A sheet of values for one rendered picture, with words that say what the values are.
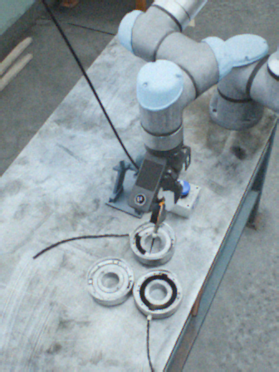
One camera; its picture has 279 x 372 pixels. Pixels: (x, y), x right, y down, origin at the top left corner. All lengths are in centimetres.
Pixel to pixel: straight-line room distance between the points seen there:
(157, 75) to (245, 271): 135
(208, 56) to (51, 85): 199
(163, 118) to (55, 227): 50
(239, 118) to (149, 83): 60
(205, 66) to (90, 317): 58
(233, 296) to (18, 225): 102
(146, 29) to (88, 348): 64
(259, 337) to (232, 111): 92
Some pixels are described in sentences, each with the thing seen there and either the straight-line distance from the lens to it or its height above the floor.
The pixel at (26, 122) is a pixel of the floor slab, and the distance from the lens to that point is 263.
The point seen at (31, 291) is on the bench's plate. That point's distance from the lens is 115.
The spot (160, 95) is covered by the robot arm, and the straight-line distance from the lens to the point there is 78.
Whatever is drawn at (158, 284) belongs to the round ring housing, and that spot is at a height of 82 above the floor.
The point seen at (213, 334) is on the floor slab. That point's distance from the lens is 192.
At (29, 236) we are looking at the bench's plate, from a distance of 122.
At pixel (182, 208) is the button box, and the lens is 116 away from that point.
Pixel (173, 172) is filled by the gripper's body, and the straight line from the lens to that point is 94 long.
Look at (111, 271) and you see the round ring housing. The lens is 110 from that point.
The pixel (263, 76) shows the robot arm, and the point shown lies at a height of 100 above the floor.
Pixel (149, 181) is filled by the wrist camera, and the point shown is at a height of 108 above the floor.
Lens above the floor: 181
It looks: 54 degrees down
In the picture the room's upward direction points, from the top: 7 degrees counter-clockwise
